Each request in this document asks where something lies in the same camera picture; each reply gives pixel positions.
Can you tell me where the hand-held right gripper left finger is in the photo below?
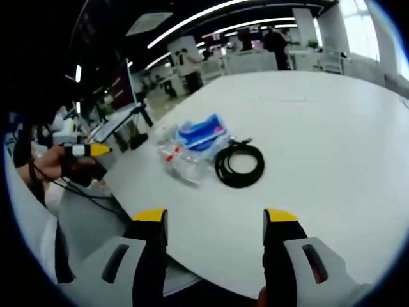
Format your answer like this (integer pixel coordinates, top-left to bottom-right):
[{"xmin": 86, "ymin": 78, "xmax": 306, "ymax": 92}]
[{"xmin": 59, "ymin": 207, "xmax": 169, "ymax": 307}]

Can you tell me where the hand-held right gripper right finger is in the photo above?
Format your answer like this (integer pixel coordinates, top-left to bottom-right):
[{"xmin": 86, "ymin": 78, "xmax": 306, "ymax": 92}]
[{"xmin": 262, "ymin": 207, "xmax": 375, "ymax": 307}]

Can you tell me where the clear bag with red parts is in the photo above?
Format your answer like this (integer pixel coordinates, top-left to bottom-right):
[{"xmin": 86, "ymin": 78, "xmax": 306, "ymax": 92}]
[{"xmin": 155, "ymin": 127, "xmax": 209, "ymax": 188}]

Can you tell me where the blue packet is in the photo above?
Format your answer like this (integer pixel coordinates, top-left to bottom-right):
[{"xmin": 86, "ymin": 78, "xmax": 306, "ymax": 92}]
[{"xmin": 176, "ymin": 112, "xmax": 231, "ymax": 158}]

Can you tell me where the white tabletop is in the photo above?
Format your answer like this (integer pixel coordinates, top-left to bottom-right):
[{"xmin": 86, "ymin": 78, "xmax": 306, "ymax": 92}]
[{"xmin": 59, "ymin": 70, "xmax": 409, "ymax": 300}]

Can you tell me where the person's left hand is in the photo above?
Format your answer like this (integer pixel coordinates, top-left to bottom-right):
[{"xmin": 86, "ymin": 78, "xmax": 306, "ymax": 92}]
[{"xmin": 34, "ymin": 145, "xmax": 98, "ymax": 185}]

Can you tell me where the person's right hand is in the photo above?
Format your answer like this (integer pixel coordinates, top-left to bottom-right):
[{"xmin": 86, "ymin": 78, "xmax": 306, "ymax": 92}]
[{"xmin": 257, "ymin": 285, "xmax": 269, "ymax": 307}]

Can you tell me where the black tripod stand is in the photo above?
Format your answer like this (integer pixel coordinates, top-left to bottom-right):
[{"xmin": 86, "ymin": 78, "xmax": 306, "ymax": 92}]
[{"xmin": 126, "ymin": 57, "xmax": 155, "ymax": 129}]

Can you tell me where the person's white shirt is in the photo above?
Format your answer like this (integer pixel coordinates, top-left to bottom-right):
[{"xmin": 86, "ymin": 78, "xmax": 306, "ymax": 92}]
[{"xmin": 4, "ymin": 140, "xmax": 77, "ymax": 285}]

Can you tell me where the ceiling air vent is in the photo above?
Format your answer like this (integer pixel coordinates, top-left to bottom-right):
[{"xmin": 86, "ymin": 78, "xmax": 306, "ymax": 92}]
[{"xmin": 125, "ymin": 12, "xmax": 174, "ymax": 37}]

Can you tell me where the ceiling light strip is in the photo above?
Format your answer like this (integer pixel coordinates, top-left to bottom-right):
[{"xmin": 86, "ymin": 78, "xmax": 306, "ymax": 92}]
[
  {"xmin": 219, "ymin": 17, "xmax": 297, "ymax": 35},
  {"xmin": 146, "ymin": 0, "xmax": 339, "ymax": 49}
]

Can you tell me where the white office partition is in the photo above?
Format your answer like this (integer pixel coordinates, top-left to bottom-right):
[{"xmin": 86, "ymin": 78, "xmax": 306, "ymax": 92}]
[{"xmin": 222, "ymin": 52, "xmax": 279, "ymax": 77}]

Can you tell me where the white office chair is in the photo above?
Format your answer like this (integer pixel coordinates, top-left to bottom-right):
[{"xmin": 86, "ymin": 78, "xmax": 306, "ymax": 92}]
[{"xmin": 321, "ymin": 50, "xmax": 345, "ymax": 75}]

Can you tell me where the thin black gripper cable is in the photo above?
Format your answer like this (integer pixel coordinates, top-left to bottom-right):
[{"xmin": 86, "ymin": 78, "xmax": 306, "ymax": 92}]
[{"xmin": 28, "ymin": 158, "xmax": 132, "ymax": 222}]

